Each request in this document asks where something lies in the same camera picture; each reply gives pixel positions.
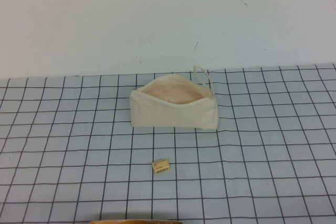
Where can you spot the small yellow boxed eraser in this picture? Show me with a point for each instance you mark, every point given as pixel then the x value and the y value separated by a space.
pixel 160 166

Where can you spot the cream canvas pencil case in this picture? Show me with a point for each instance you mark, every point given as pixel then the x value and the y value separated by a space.
pixel 173 115

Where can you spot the blue grid-pattern tablecloth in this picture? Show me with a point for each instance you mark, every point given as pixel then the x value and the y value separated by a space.
pixel 78 155

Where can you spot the brown wooden object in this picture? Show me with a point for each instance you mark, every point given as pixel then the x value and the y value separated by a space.
pixel 136 222

